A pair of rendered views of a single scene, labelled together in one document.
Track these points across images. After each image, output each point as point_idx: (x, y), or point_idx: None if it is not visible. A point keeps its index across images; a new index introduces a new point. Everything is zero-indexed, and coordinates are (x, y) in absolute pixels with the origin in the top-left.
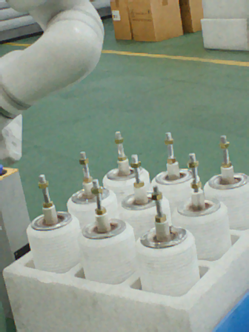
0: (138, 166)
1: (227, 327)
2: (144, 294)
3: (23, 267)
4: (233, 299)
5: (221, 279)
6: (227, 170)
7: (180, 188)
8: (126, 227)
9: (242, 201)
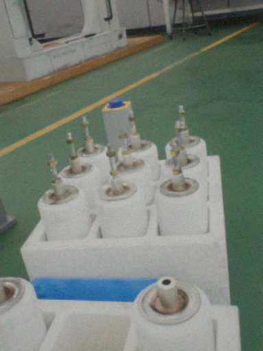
0: (120, 138)
1: (62, 285)
2: (42, 224)
3: None
4: (93, 273)
5: (72, 251)
6: (172, 175)
7: (165, 173)
8: (79, 177)
9: (164, 210)
